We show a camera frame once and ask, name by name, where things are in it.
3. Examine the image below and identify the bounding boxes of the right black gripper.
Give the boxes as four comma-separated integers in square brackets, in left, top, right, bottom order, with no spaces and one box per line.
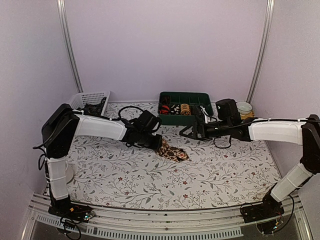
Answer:
[179,119,232,142]

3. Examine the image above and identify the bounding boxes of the flamingo patterned tie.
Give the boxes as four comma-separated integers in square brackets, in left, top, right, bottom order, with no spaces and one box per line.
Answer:
[155,138,190,162]

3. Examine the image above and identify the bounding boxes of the green divided organizer box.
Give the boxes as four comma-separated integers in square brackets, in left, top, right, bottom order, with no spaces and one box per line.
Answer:
[157,91,215,126]

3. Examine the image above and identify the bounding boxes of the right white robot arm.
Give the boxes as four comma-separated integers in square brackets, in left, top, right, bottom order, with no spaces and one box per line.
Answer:
[179,114,320,218]

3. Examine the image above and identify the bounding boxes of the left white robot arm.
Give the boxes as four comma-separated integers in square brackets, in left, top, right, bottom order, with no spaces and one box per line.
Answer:
[33,103,162,217]

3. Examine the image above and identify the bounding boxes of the pile of dark ties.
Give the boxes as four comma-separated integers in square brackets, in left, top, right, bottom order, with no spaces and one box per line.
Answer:
[83,96,107,116]

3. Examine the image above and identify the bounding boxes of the rolled tan tie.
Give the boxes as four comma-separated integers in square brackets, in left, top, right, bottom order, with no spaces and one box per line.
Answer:
[180,103,191,116]

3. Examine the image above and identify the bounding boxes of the rolled black white tie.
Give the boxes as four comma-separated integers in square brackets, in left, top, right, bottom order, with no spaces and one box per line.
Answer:
[170,104,181,115]

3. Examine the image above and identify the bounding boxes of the rolled orange black tie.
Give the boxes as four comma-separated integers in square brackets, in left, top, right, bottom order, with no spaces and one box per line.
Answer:
[159,104,171,115]

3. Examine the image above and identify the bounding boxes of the rolled dark brown tie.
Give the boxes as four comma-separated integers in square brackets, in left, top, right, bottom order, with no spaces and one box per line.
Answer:
[160,95,171,105]

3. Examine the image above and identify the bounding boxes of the floral patterned table mat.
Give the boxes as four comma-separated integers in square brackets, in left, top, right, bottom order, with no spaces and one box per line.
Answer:
[59,101,285,210]

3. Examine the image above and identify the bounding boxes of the bamboo coaster mat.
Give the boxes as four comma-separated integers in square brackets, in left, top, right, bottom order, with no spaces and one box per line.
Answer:
[240,110,255,120]

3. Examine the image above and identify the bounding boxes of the pale green ceramic bowl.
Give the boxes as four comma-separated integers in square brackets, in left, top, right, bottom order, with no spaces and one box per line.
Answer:
[236,101,253,115]

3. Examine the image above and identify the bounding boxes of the white plastic basket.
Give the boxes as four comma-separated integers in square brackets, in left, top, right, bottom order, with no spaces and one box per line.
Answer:
[68,90,111,116]

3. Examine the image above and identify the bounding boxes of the white ceramic mug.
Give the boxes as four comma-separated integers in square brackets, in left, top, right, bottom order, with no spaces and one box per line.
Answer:
[65,163,74,184]

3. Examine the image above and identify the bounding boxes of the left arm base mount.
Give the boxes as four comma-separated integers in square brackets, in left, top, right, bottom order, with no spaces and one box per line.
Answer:
[48,204,96,223]

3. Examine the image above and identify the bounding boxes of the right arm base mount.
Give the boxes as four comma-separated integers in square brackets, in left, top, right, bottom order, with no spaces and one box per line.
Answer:
[239,203,285,223]

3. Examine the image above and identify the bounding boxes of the front aluminium rail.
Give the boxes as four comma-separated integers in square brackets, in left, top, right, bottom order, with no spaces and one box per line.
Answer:
[21,194,313,240]

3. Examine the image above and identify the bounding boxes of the left aluminium frame post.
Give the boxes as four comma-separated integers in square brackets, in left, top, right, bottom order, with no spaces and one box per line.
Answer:
[56,0,83,93]

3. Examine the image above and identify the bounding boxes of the aluminium frame post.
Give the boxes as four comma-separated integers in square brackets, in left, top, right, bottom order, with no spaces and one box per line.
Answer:
[246,0,275,104]
[56,0,83,93]

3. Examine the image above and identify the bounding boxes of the right aluminium frame post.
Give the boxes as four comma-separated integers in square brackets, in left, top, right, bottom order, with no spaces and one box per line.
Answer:
[246,0,275,104]

